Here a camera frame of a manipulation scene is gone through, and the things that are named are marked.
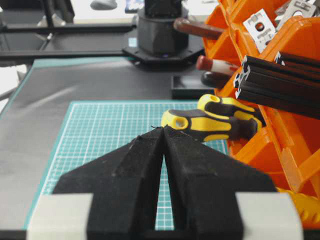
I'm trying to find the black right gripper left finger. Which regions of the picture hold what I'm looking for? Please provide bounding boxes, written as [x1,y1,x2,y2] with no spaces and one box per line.
[53,127,164,240]

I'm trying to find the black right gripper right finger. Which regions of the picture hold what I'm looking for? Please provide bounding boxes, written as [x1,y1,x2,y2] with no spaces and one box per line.
[163,126,276,238]

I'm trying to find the orange container rack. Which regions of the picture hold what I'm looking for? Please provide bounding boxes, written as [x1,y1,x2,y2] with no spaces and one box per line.
[203,0,320,197]

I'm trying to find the green cutting mat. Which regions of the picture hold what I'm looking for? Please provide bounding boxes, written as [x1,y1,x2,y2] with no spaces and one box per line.
[24,99,229,231]

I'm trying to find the black shallow tray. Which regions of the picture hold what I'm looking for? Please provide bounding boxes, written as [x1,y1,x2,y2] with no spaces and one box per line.
[171,75,215,100]

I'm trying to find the black aluminium extrusion lower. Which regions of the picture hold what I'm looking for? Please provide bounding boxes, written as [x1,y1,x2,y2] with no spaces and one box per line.
[233,55,320,119]

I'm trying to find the black aluminium extrusion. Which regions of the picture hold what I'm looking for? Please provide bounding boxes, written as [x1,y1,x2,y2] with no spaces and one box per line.
[233,55,320,119]
[274,51,320,75]

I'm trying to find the black aluminium extrusion upper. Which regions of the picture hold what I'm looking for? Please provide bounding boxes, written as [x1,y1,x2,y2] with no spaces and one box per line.
[274,51,320,75]

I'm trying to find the yellow black screwdriver handle front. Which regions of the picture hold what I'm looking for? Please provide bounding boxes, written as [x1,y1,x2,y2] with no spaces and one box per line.
[161,109,263,142]

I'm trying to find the yellow black screwdriver handle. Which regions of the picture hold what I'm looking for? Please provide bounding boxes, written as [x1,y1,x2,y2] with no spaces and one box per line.
[161,109,263,142]
[197,94,257,120]

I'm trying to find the yellow black screwdriver handle rear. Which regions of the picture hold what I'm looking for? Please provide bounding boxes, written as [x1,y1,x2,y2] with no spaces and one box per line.
[197,94,257,120]

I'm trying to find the red white screwdriver handle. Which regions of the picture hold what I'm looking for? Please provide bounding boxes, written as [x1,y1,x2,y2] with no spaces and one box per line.
[196,55,239,76]

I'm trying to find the dark red screwdriver handle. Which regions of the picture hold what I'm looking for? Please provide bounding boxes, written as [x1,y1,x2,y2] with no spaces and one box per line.
[173,17,224,40]

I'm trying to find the black frame rail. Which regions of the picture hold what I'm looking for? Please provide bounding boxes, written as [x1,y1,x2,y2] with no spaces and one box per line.
[0,23,134,62]

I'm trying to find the silver corner bracket pile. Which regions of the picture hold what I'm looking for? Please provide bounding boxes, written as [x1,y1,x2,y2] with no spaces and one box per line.
[275,0,317,30]

